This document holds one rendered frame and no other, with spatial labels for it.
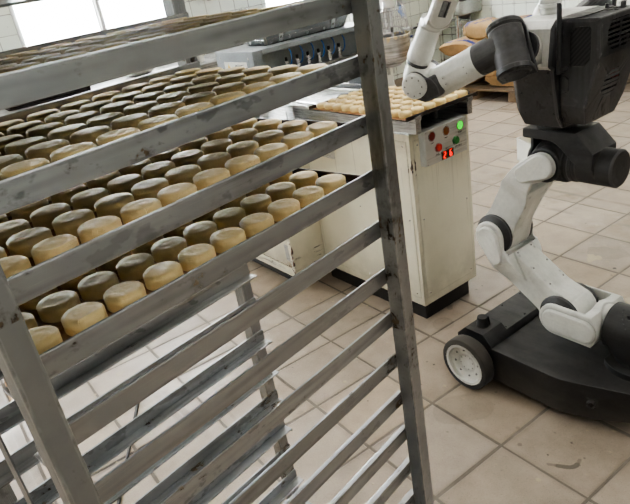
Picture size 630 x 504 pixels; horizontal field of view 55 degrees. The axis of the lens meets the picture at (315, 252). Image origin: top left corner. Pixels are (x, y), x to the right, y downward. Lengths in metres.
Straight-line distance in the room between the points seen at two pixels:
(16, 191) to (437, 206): 2.07
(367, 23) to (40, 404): 0.65
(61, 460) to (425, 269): 2.05
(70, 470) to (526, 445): 1.64
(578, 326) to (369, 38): 1.42
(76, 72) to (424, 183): 1.93
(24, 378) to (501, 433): 1.73
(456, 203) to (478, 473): 1.12
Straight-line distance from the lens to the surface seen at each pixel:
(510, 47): 1.75
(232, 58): 2.88
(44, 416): 0.69
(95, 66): 0.68
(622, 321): 2.11
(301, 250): 3.01
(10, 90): 0.64
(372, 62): 0.94
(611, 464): 2.11
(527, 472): 2.06
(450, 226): 2.64
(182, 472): 1.47
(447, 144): 2.48
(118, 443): 1.33
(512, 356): 2.21
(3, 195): 0.64
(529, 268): 2.22
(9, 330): 0.64
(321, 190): 0.96
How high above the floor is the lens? 1.47
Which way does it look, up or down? 25 degrees down
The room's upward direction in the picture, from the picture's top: 10 degrees counter-clockwise
